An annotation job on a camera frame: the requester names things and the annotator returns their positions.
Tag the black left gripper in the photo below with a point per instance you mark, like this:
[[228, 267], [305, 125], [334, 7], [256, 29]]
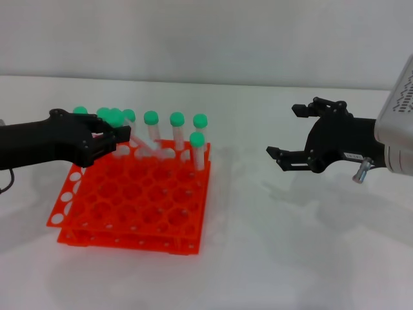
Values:
[[48, 142]]

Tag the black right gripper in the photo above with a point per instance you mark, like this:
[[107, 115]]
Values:
[[338, 139]]

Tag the clear tube with green cap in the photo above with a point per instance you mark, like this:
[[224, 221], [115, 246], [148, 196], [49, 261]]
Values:
[[129, 114], [196, 139], [150, 118], [102, 113], [115, 119], [200, 120], [177, 119], [80, 110]]

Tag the orange plastic test tube rack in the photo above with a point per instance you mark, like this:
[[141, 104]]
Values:
[[129, 197]]

